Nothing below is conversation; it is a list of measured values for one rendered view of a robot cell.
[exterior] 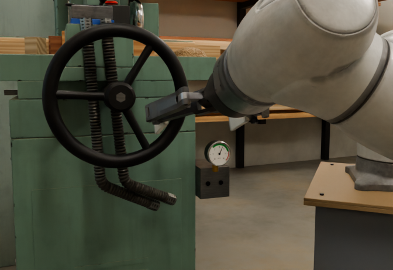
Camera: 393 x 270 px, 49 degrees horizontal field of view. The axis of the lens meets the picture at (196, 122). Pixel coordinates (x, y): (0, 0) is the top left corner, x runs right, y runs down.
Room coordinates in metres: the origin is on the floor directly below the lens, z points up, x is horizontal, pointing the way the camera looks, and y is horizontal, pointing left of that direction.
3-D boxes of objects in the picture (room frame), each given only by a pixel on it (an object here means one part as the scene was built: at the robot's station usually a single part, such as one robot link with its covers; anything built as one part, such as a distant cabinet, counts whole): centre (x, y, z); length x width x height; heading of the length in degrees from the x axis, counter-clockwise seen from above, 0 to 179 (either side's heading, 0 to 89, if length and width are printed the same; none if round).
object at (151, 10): (1.40, 0.17, 1.02); 0.09 x 0.07 x 0.12; 108
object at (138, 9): (1.34, 0.18, 1.02); 0.12 x 0.03 x 0.12; 18
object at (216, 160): (1.06, -0.05, 0.65); 0.06 x 0.04 x 0.08; 108
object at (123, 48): (0.99, 0.22, 0.91); 0.15 x 0.14 x 0.09; 108
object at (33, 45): (1.00, 0.37, 0.92); 0.04 x 0.03 x 0.04; 163
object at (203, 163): (1.13, -0.03, 0.58); 0.12 x 0.08 x 0.08; 18
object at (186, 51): (1.17, 0.02, 0.91); 0.12 x 0.09 x 0.03; 18
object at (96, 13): (0.99, 0.22, 0.99); 0.13 x 0.11 x 0.06; 108
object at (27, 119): (1.30, 0.30, 0.76); 0.57 x 0.45 x 0.09; 18
